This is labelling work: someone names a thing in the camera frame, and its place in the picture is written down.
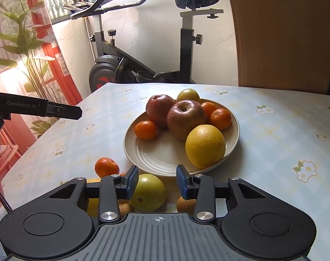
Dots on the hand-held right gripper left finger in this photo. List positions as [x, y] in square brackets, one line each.
[132, 180]

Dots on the yellow-green citrus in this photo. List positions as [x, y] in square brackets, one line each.
[188, 94]
[151, 193]

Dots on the black exercise bike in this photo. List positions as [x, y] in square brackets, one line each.
[105, 72]

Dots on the cream round plate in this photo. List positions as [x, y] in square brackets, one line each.
[156, 157]

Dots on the small brown kiwi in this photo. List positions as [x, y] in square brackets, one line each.
[125, 209]
[186, 206]

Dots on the bamboo printed curtain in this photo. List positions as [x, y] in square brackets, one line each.
[12, 32]

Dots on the floral checked tablecloth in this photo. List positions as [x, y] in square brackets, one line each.
[276, 146]

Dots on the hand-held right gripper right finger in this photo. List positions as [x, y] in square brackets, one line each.
[182, 180]

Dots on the large yellow orange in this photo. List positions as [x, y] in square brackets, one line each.
[205, 146]
[92, 206]

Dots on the brown wooden board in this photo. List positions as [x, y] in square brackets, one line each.
[276, 32]

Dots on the red apple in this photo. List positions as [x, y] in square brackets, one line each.
[185, 121]
[159, 108]

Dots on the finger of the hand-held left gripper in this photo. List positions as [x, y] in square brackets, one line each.
[64, 110]

